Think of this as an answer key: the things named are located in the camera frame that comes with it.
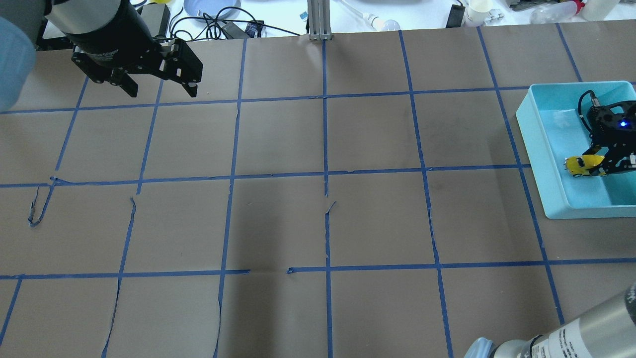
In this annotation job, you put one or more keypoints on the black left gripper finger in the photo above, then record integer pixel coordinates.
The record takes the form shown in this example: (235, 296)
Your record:
(191, 87)
(123, 81)

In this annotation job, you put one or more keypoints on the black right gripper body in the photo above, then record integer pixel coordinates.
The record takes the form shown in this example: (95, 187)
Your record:
(627, 155)

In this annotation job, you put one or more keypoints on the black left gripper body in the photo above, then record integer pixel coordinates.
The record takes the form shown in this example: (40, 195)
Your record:
(115, 41)

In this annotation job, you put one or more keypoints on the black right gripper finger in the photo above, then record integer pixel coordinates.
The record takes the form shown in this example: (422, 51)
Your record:
(595, 150)
(593, 172)

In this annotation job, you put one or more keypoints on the yellow toy beetle car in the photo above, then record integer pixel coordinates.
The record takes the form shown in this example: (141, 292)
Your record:
(575, 163)

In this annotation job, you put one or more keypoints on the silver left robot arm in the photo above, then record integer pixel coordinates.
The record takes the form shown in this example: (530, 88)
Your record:
(22, 22)

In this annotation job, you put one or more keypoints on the black power adapter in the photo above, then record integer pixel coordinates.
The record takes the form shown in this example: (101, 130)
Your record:
(156, 17)

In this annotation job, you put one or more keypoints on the teal plastic storage bin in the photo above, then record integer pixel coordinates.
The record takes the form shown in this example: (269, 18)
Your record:
(552, 131)

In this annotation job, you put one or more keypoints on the blue plastic plate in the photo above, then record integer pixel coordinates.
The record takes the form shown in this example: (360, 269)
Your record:
(197, 8)

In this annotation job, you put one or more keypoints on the white squeeze bottle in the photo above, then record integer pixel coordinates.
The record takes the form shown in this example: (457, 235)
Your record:
(556, 12)

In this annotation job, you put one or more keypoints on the white paper cup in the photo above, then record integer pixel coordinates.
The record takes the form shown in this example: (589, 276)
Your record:
(477, 12)

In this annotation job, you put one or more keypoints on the aluminium frame post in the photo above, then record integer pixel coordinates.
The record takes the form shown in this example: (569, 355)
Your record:
(319, 20)

